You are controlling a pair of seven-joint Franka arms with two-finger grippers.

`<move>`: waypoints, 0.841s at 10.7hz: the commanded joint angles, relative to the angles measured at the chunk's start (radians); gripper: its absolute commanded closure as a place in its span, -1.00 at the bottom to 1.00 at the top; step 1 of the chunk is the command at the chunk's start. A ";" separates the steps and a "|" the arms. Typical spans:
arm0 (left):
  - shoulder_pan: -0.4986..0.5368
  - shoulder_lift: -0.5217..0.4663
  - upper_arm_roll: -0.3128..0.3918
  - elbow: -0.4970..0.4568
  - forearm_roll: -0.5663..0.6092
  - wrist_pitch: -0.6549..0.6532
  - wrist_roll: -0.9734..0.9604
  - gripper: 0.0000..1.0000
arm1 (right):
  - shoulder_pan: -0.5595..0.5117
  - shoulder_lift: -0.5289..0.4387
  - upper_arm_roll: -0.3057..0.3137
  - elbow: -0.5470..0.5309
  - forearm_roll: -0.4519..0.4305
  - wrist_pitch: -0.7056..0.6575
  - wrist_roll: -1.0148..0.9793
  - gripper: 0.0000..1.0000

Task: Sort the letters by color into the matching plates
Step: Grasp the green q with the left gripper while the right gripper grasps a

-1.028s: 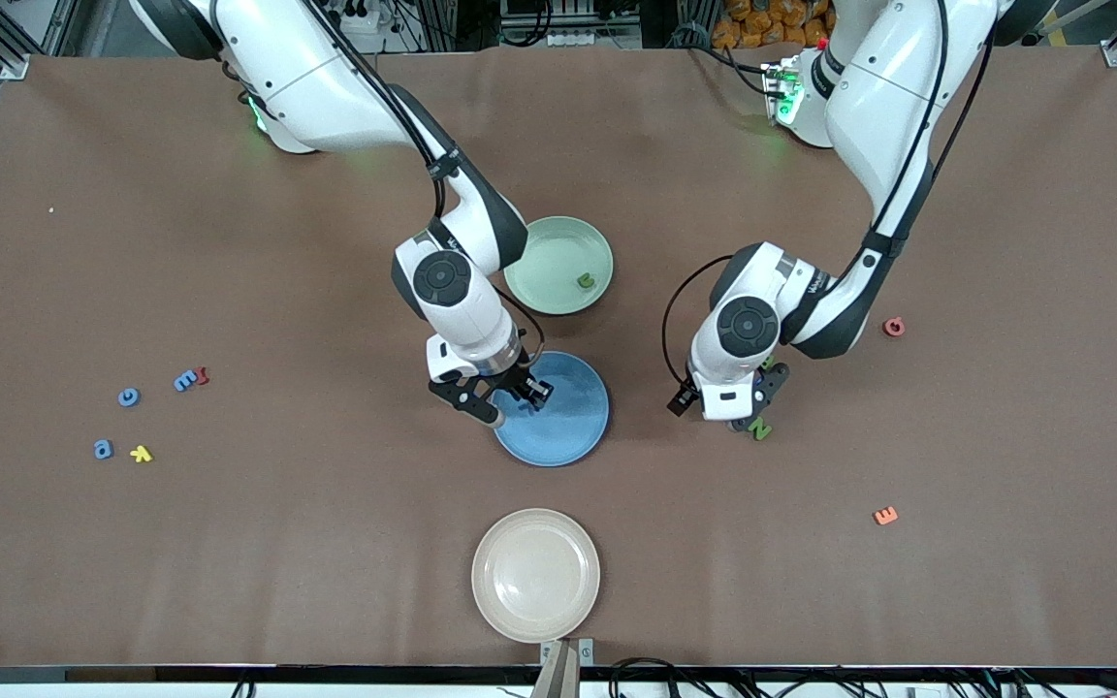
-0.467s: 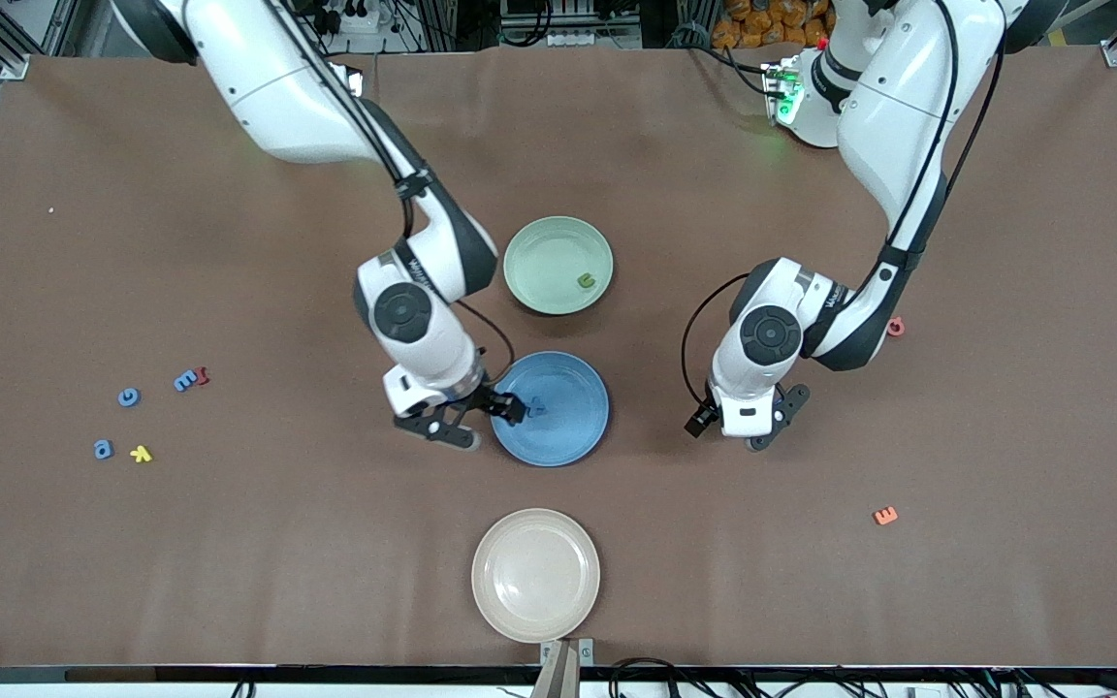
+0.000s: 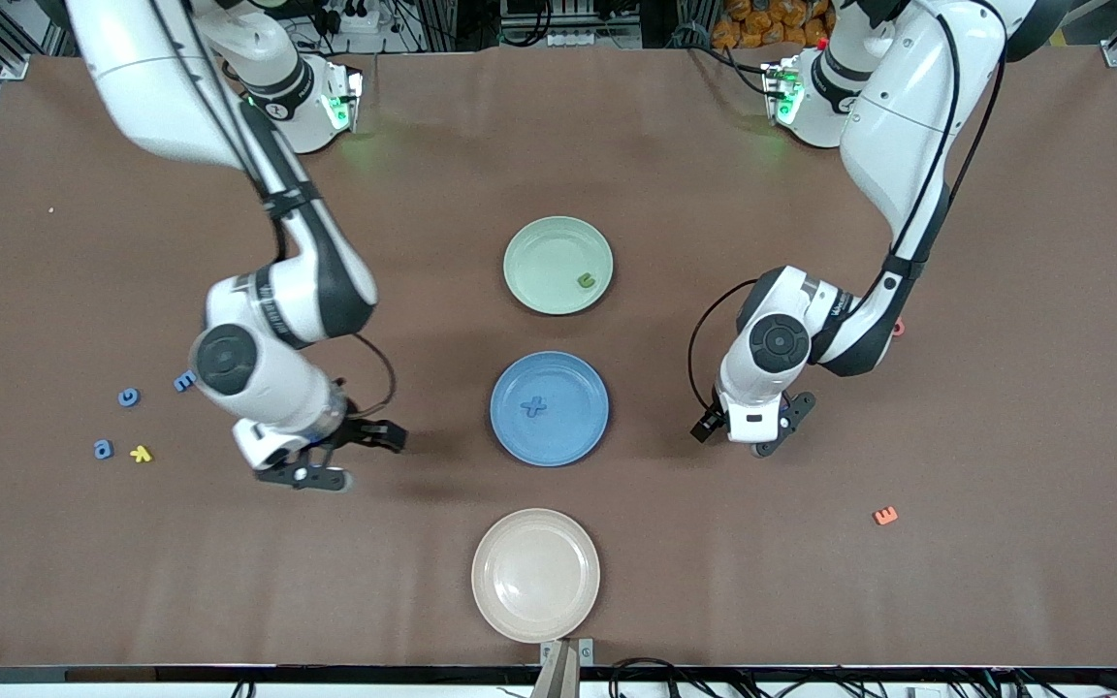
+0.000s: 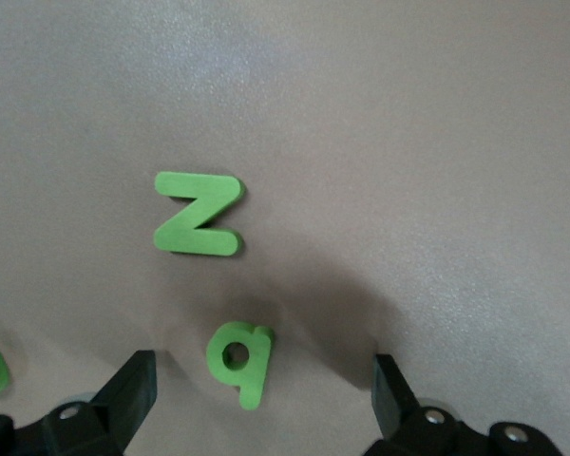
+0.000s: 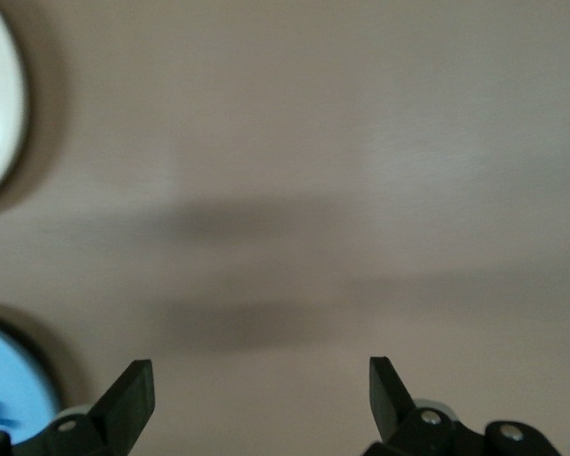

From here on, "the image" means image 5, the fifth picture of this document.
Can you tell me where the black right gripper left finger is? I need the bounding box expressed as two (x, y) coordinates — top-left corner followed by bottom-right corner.
(47, 359), (156, 456)

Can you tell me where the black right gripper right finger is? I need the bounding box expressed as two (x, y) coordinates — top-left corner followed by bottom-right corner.
(365, 355), (462, 456)

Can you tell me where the blue round plate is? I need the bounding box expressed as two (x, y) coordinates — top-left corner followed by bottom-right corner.
(0, 311), (61, 446)

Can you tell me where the beige round plate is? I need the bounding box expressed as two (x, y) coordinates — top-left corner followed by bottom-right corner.
(0, 0), (29, 205)

